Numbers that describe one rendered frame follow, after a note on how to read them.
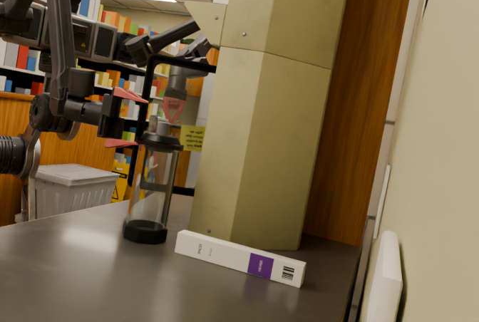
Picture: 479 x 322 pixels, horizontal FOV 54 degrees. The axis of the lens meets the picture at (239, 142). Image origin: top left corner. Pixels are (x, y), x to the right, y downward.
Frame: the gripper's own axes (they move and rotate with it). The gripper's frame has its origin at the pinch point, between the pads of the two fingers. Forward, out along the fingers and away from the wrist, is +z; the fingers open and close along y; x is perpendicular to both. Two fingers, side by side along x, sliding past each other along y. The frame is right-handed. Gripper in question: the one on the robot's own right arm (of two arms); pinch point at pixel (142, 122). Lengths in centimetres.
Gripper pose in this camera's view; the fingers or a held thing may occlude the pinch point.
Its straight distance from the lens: 110.4
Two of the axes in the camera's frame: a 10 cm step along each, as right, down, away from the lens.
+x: 3.0, 0.2, 9.5
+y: 1.9, -9.8, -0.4
